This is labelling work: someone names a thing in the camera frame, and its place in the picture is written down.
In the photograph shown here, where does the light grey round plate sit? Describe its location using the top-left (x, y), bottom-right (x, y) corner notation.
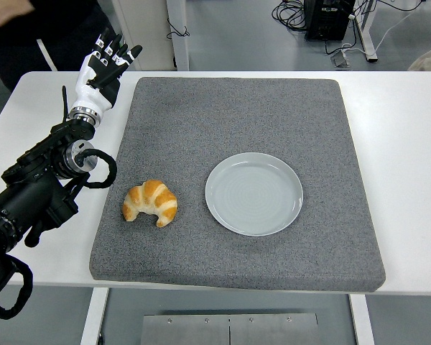
top-left (205, 152), bottom-right (305, 237)

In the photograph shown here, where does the person's hand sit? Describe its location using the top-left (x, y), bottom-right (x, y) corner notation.
top-left (0, 0), bottom-right (35, 27)

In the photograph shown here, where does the grey floor pedal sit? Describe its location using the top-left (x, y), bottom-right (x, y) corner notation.
top-left (330, 50), bottom-right (352, 69)

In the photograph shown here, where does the white desk leg with foot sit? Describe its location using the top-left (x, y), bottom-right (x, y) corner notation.
top-left (355, 0), bottom-right (379, 64)

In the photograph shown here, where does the grey speckled foam mat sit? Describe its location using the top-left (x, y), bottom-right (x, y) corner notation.
top-left (88, 76), bottom-right (387, 293)

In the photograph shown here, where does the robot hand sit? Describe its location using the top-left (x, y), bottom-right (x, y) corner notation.
top-left (70, 27), bottom-right (144, 113)

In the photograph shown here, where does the golden croissant bread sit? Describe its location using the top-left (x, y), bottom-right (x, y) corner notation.
top-left (122, 179), bottom-right (179, 228)

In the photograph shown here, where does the beige cabinet panel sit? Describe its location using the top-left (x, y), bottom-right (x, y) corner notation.
top-left (111, 0), bottom-right (175, 72)

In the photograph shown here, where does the white table leg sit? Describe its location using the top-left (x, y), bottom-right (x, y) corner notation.
top-left (348, 293), bottom-right (376, 345)
top-left (79, 287), bottom-right (109, 345)

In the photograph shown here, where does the black cable bundle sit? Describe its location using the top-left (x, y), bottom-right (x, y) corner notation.
top-left (272, 0), bottom-right (308, 34)

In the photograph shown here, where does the white desk post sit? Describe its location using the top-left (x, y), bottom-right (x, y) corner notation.
top-left (166, 0), bottom-right (190, 72)

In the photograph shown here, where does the black computer case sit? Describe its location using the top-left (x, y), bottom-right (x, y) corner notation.
top-left (304, 0), bottom-right (356, 41)

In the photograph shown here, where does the person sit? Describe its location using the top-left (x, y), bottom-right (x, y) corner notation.
top-left (0, 0), bottom-right (121, 93)

